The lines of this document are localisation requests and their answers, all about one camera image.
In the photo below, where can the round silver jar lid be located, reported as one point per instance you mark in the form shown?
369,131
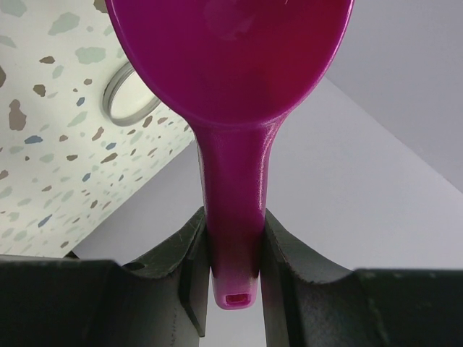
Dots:
127,99

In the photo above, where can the magenta plastic scoop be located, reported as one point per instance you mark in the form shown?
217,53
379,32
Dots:
233,70

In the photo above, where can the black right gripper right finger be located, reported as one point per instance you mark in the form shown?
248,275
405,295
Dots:
309,300

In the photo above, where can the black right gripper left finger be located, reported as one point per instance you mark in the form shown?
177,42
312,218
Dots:
159,299

